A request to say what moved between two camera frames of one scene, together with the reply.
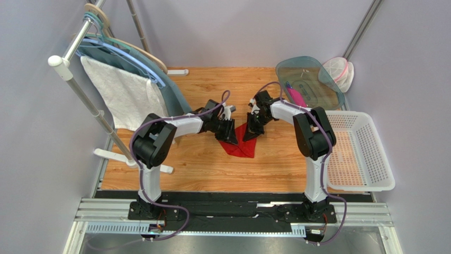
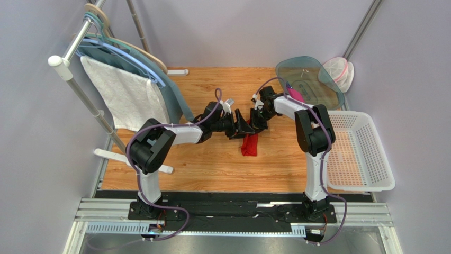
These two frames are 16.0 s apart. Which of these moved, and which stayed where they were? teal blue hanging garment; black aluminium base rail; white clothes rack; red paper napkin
Moved: red paper napkin
Stayed: white clothes rack; teal blue hanging garment; black aluminium base rail
